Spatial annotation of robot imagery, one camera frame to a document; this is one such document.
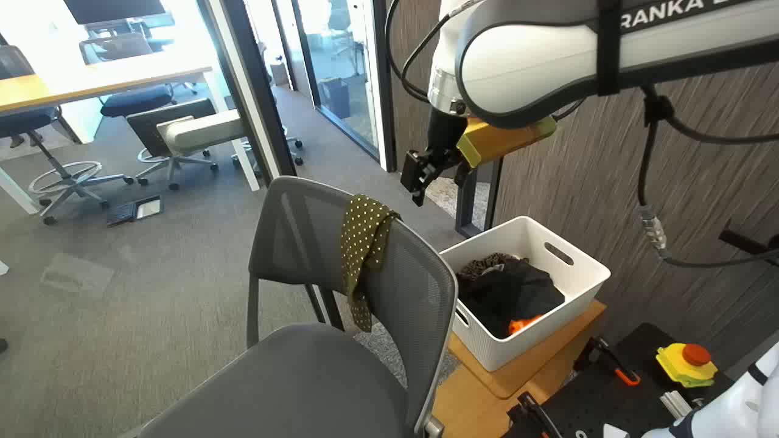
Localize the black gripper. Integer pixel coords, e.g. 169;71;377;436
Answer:
399;108;473;208

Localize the green white-dotted sock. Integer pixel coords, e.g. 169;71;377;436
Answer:
337;192;401;334

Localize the grey swivel chair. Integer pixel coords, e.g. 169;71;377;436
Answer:
157;108;263;194

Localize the grey mesh office chair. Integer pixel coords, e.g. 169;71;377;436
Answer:
119;175;463;438

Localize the small floor box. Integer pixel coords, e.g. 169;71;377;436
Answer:
131;197;165;225

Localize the blue seat office chair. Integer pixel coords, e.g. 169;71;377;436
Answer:
97;84;179;122

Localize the dark swivel office chair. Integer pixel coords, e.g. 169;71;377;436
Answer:
0;42;137;227

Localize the black metal stand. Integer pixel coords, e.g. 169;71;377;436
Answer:
453;157;506;239

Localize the leopard print plush toy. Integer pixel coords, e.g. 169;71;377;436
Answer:
461;250;524;279

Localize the dark garment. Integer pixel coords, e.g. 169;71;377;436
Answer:
455;255;568;341

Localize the orange cloth item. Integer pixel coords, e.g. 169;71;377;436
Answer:
506;313;544;339

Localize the white plastic storage bin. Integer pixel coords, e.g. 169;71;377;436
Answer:
439;215;613;376

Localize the black clamp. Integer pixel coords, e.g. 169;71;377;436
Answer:
517;393;566;438

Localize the yellow red emergency stop button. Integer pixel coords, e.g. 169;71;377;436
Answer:
652;341;722;393

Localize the black computer monitor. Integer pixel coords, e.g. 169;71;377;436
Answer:
61;0;170;26

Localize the wooden office desk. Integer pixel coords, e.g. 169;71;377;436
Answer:
0;65;214;219

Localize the yellow wrist camera mount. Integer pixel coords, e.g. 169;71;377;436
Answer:
453;114;563;171

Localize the black glass partition frame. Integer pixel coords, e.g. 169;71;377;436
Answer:
371;0;401;172

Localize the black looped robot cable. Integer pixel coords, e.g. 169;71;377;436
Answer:
383;0;457;104

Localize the black door frame post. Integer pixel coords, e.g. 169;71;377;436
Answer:
216;0;300;181

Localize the black cable with grey connector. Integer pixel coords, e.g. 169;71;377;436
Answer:
634;84;779;273

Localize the black strap on arm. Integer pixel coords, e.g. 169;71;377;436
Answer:
595;0;627;101

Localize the black orange-handled tool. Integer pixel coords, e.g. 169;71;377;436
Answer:
572;334;646;393

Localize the black wall bracket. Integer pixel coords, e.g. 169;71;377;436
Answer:
717;225;779;258

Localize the small silver bracket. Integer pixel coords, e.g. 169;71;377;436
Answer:
657;386;694;421

